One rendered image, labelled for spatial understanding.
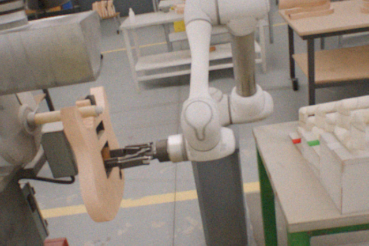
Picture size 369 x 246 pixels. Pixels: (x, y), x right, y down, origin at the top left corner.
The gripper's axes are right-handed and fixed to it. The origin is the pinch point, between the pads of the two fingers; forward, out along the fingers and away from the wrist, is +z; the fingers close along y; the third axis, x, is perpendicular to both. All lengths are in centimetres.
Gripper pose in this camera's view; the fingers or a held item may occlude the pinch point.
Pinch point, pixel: (108, 158)
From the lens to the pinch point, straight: 122.2
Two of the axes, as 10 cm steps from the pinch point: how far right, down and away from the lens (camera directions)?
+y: 0.2, -2.9, 9.6
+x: -1.7, -9.4, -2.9
